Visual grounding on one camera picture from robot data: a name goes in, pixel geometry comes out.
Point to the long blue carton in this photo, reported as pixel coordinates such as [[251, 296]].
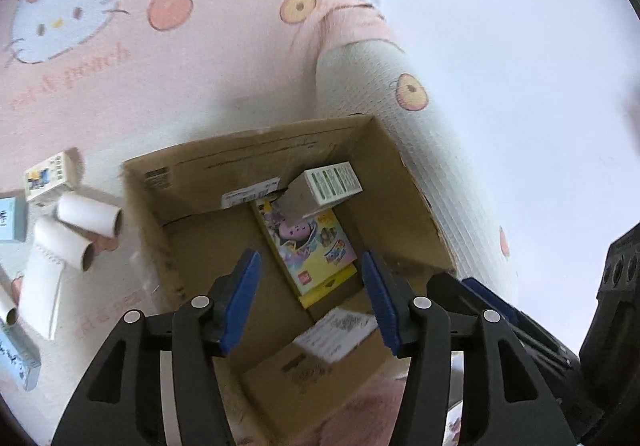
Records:
[[17, 361]]

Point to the light blue carton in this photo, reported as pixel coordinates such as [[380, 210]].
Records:
[[10, 218]]

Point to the white green carton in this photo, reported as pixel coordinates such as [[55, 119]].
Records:
[[330, 181]]

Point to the yellow toy box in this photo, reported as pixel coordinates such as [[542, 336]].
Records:
[[310, 246]]

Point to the cream peach print pillow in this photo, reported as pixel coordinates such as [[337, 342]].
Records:
[[380, 90]]

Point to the white paper tube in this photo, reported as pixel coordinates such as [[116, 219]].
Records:
[[87, 215], [62, 242], [7, 308]]

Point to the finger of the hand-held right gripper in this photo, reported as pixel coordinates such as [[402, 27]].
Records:
[[487, 298], [452, 293]]

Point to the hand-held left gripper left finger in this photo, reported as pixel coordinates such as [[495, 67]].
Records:
[[245, 296]]

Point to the brown cardboard box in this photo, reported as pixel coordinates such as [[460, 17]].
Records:
[[200, 246]]

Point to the small cartoon print carton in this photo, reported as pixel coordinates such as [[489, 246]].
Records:
[[47, 175]]

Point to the pink cat print blanket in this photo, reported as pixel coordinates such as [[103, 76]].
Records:
[[200, 65]]

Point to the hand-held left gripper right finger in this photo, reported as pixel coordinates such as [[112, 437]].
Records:
[[380, 306]]

